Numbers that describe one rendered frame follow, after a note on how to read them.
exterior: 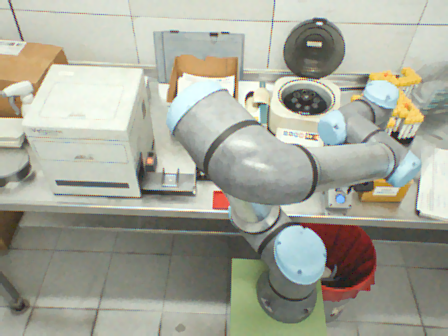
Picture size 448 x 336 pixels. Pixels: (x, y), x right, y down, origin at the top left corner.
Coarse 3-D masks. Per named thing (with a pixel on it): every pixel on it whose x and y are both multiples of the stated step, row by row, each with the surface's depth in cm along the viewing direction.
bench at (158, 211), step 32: (96, 64) 173; (160, 96) 167; (160, 128) 155; (0, 160) 143; (32, 160) 144; (160, 160) 144; (192, 160) 145; (0, 192) 134; (32, 192) 135; (160, 192) 135; (192, 192) 135; (320, 192) 136; (416, 192) 137; (32, 224) 199; (64, 224) 199; (96, 224) 199; (128, 224) 199; (160, 224) 199; (192, 224) 200; (224, 224) 200; (352, 224) 132; (384, 224) 131; (416, 224) 130; (0, 288) 182
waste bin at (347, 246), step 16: (304, 224) 181; (320, 224) 184; (336, 224) 185; (336, 240) 187; (352, 240) 184; (368, 240) 176; (336, 256) 193; (352, 256) 184; (368, 256) 175; (352, 272) 186; (368, 272) 169; (336, 288) 161; (352, 288) 161; (368, 288) 170; (336, 304) 175
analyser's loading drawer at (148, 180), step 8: (144, 176) 134; (152, 176) 134; (160, 176) 134; (168, 176) 134; (176, 176) 131; (184, 176) 134; (192, 176) 135; (144, 184) 132; (152, 184) 132; (160, 184) 132; (168, 184) 132; (176, 184) 130; (184, 184) 132; (192, 184) 132
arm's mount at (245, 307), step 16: (240, 272) 113; (256, 272) 113; (240, 288) 110; (256, 288) 110; (320, 288) 111; (240, 304) 107; (256, 304) 108; (320, 304) 108; (240, 320) 105; (256, 320) 105; (272, 320) 105; (304, 320) 105; (320, 320) 106
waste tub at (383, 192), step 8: (376, 184) 127; (384, 184) 127; (408, 184) 127; (368, 192) 130; (376, 192) 130; (384, 192) 130; (392, 192) 130; (400, 192) 130; (360, 200) 133; (368, 200) 133; (376, 200) 133; (384, 200) 133; (392, 200) 133; (400, 200) 133
